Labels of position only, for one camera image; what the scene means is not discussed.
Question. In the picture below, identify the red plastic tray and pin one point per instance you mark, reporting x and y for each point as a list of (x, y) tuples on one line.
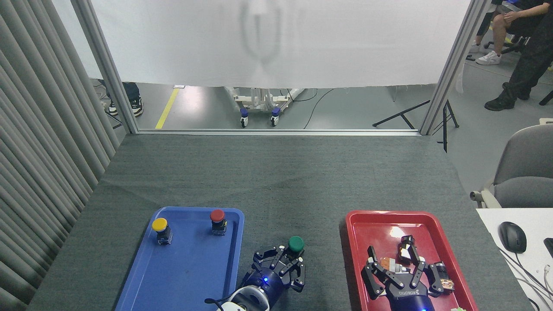
[(363, 237)]

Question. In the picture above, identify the black computer mouse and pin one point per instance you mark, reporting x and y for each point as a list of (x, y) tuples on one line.
[(512, 236)]

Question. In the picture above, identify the black and white switch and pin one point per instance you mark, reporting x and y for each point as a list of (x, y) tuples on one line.
[(406, 250)]

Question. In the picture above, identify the black tripod stand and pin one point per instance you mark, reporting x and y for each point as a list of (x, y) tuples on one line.
[(404, 113)]

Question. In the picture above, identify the silver frame rail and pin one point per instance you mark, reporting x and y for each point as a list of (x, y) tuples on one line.
[(276, 132)]

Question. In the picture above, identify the standing person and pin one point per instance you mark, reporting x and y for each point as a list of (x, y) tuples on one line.
[(529, 65)]

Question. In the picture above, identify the seated person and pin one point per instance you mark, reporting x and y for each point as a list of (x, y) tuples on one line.
[(499, 30)]

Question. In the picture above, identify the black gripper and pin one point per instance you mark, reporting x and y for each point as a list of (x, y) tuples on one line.
[(410, 300), (265, 280)]

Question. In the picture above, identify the black swivel chair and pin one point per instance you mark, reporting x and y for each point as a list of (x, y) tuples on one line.
[(516, 43)]

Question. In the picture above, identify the white stand on wheels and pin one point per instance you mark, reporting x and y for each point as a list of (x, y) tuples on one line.
[(259, 103)]

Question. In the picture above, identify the yellow floor tape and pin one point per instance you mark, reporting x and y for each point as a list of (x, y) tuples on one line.
[(166, 108)]

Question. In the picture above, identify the white hanging cloth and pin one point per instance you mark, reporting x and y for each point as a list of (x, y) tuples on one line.
[(276, 43)]

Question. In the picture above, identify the person behind post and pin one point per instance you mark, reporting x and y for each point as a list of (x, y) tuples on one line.
[(135, 97)]

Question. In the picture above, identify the silver frame post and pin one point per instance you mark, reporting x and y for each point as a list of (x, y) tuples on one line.
[(453, 65), (106, 65)]

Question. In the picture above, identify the yellow push button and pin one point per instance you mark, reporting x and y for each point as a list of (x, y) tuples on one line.
[(160, 224)]

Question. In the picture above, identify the blue plastic tray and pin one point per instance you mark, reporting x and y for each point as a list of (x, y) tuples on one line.
[(190, 268)]

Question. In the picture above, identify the grey office chair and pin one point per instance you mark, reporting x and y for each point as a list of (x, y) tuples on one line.
[(525, 172)]

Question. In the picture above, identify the orange and silver switch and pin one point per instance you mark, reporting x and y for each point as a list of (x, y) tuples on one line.
[(391, 263)]

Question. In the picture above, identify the black keyboard corner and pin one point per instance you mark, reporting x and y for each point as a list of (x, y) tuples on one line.
[(549, 247)]

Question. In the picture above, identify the green push button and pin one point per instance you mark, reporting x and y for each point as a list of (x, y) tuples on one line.
[(296, 243)]

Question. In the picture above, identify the red push button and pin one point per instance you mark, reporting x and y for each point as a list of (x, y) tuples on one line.
[(217, 215)]

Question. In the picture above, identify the seated person's hand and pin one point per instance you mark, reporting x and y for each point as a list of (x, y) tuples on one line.
[(511, 16)]

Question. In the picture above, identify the white desk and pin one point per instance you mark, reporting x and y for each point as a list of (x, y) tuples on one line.
[(535, 276)]

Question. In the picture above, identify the black switch with orange base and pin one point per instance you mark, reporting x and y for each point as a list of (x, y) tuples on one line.
[(447, 283)]

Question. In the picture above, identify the grey ribbed curtain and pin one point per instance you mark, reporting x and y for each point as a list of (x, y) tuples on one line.
[(39, 151)]

